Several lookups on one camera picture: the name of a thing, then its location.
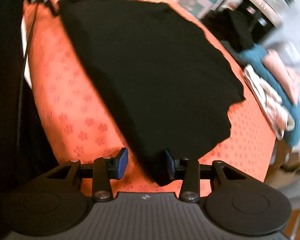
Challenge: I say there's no black sweater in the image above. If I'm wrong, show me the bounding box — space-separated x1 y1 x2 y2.
58 0 245 186

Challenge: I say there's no black folded clothes pile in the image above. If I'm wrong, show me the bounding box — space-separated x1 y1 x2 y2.
201 9 254 52

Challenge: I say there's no orange flower-pattern table mat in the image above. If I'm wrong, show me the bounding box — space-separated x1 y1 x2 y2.
28 0 275 195

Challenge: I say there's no brown paper bag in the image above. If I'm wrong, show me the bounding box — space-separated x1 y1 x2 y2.
264 140 300 189

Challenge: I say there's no white quilted jacket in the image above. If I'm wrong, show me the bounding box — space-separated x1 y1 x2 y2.
243 65 295 140

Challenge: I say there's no teal knitted sweater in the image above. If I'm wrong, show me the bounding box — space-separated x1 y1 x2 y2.
238 44 300 147

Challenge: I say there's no pink folded garment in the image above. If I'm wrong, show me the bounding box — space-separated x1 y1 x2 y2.
262 49 300 105

